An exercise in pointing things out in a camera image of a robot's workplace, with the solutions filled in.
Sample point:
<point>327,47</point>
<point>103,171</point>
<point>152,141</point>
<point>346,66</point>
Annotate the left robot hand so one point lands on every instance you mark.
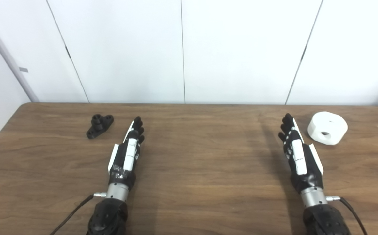
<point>128,153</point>

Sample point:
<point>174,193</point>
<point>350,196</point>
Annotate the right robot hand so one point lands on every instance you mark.
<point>301,160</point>

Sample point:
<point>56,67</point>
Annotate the black flanged holder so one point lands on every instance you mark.
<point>99,125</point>

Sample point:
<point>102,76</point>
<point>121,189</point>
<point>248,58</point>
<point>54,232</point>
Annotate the round white piece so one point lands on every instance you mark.
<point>331,125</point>

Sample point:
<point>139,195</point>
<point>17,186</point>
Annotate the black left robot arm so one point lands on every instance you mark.
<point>109,215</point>

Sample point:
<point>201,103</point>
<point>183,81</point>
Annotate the small grey tag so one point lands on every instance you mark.
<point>23,69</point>

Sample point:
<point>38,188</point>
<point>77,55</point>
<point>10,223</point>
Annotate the grey wall corner post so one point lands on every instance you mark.
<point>9,58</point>

